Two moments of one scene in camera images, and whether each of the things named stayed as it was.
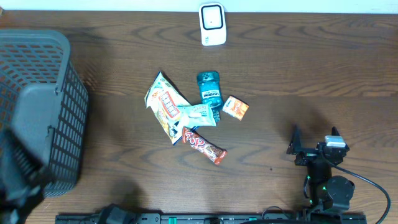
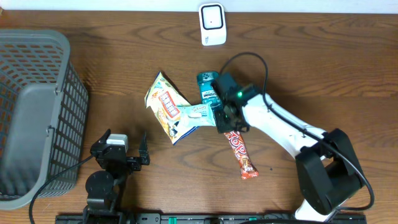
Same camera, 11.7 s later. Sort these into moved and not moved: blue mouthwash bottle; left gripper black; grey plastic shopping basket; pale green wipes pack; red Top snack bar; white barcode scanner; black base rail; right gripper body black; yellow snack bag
Moved: red Top snack bar; right gripper body black; left gripper black
Not moved: pale green wipes pack; grey plastic shopping basket; black base rail; white barcode scanner; blue mouthwash bottle; yellow snack bag
